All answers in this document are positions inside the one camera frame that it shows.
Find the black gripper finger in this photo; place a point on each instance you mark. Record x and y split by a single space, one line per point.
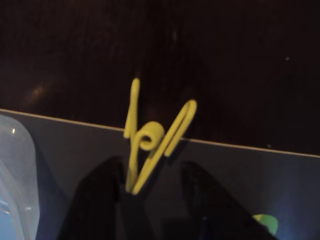
95 200
215 207

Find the clear plastic square container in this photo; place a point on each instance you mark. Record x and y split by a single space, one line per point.
17 162

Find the grey mouse mat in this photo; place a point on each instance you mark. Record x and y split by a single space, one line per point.
250 175

